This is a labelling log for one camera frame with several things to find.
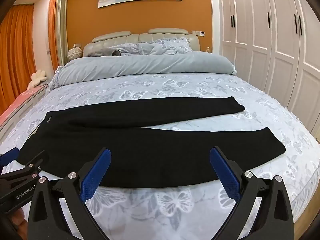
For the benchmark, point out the white wall switch panel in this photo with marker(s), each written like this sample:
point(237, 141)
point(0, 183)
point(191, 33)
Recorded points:
point(198, 33)

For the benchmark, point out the white flower cushion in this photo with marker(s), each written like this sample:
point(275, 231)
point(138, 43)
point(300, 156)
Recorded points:
point(38, 75)

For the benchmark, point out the wide orange curtain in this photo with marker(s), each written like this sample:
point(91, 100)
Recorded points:
point(15, 55)

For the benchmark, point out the small butterfly print pillow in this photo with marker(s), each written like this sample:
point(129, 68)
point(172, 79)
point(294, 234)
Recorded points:
point(125, 48)

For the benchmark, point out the plush toy by headboard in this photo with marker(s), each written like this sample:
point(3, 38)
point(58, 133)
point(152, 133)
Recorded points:
point(75, 52)

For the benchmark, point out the person's left hand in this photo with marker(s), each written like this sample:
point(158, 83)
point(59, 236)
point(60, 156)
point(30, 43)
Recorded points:
point(18, 217)

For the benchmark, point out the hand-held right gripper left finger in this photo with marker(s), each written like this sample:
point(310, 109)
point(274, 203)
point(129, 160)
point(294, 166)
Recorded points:
point(96, 173)

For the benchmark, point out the large butterfly print pillow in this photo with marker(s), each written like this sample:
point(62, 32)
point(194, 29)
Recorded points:
point(165, 46)

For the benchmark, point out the bed with butterfly sheet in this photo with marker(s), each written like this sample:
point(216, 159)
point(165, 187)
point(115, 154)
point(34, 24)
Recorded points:
point(175, 87)

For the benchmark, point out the beige sheer curtain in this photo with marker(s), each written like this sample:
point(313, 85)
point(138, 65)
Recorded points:
point(62, 25)

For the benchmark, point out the narrow orange curtain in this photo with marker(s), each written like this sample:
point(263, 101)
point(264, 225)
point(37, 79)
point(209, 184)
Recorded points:
point(53, 25)

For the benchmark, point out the white wardrobe doors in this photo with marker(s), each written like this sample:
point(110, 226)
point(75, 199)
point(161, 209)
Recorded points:
point(262, 42)

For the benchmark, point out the beige padded headboard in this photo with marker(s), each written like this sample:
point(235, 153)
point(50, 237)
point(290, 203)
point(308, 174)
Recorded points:
point(120, 38)

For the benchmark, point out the grey folded duvet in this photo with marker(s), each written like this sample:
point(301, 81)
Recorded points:
point(140, 67)

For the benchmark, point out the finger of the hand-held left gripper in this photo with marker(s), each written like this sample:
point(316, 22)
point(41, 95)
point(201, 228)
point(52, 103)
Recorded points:
point(8, 155)
point(35, 158)

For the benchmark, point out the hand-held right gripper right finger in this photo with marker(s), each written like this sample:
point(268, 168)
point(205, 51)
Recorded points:
point(225, 173)

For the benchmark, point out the pink blanket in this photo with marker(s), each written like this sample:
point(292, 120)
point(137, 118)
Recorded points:
point(20, 100)

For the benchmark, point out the black pants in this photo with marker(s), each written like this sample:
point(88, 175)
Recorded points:
point(150, 155)

